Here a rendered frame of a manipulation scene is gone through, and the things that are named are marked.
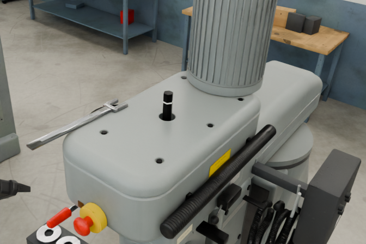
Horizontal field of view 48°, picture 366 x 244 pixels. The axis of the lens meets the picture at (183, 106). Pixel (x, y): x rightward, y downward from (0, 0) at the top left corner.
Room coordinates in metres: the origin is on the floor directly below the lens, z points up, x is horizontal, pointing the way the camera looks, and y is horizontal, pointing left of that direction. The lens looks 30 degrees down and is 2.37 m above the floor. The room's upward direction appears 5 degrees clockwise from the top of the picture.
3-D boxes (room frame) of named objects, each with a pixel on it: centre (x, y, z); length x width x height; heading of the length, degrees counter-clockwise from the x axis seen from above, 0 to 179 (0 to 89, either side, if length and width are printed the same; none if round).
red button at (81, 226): (0.56, 0.17, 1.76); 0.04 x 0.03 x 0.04; 57
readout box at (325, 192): (0.84, -0.41, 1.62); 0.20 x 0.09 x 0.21; 147
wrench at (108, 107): (0.72, 0.21, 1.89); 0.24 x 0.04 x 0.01; 144
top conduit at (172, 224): (0.72, -0.11, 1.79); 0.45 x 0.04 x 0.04; 147
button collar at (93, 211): (0.58, 0.16, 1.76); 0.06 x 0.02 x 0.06; 57
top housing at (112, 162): (0.79, 0.03, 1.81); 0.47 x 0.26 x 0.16; 147
